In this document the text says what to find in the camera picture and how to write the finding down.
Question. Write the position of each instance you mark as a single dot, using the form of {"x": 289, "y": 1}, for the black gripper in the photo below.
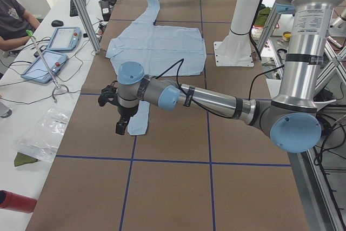
{"x": 126, "y": 111}

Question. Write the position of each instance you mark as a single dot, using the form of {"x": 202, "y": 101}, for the light blue button shirt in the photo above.
{"x": 142, "y": 53}

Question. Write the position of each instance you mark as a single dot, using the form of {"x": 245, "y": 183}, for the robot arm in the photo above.
{"x": 288, "y": 119}

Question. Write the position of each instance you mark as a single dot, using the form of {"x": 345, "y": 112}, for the clear plastic bag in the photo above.
{"x": 42, "y": 141}

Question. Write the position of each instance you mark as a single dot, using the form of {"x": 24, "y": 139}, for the near teach pendant tablet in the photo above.
{"x": 37, "y": 71}

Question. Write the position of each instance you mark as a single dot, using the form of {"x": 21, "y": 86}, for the teach pendant tablet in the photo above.
{"x": 37, "y": 71}
{"x": 64, "y": 39}

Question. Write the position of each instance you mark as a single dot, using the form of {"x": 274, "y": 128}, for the far teach pendant tablet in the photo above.
{"x": 64, "y": 39}

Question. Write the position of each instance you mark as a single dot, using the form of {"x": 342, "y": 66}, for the green cloth piece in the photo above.
{"x": 23, "y": 159}

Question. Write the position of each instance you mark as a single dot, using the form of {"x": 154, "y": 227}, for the black computer mouse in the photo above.
{"x": 57, "y": 23}

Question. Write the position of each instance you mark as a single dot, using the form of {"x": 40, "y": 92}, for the metal rod stand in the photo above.
{"x": 57, "y": 85}

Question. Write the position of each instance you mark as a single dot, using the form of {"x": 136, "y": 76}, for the red cylinder bottle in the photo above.
{"x": 18, "y": 203}

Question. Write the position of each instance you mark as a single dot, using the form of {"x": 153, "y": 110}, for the seated person grey shirt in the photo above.
{"x": 15, "y": 21}

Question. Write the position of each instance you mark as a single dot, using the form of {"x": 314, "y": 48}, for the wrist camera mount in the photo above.
{"x": 108, "y": 95}

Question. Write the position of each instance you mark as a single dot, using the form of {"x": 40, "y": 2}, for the aluminium frame post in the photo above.
{"x": 83, "y": 14}

